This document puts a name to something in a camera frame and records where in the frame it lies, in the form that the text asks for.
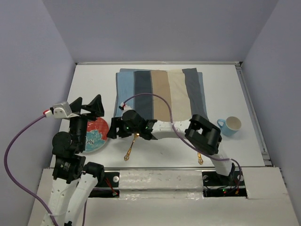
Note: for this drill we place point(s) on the gold spoon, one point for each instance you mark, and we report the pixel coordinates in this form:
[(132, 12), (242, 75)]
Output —
[(200, 160)]

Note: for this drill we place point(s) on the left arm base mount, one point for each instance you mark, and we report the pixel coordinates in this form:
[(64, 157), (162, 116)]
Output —
[(108, 187)]

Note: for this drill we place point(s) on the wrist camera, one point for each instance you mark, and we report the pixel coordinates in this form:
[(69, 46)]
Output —
[(60, 111), (123, 107)]

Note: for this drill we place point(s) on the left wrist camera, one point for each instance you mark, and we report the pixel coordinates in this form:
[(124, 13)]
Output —
[(60, 111)]

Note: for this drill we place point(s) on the striped cloth placemat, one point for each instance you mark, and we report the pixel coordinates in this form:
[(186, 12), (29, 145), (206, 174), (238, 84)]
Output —
[(161, 95)]

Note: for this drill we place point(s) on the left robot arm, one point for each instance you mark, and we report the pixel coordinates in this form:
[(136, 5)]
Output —
[(73, 178)]

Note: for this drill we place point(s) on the light blue mug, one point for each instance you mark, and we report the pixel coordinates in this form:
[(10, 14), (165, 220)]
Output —
[(229, 126)]

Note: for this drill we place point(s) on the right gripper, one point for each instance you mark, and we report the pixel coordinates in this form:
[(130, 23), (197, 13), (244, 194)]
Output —
[(115, 123)]

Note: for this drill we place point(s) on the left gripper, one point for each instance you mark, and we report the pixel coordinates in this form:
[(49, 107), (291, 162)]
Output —
[(97, 107)]

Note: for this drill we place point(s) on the gold fork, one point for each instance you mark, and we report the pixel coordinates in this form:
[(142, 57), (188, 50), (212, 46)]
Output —
[(127, 156)]

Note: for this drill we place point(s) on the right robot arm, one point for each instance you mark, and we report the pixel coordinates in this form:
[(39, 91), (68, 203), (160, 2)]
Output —
[(198, 133)]

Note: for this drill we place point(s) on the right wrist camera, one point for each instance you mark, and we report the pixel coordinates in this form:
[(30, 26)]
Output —
[(123, 107)]

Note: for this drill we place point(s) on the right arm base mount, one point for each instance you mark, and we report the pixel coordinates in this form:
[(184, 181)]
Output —
[(218, 186)]

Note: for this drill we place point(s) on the red and teal plate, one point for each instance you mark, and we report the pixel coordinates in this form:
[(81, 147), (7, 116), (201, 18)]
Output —
[(96, 135)]

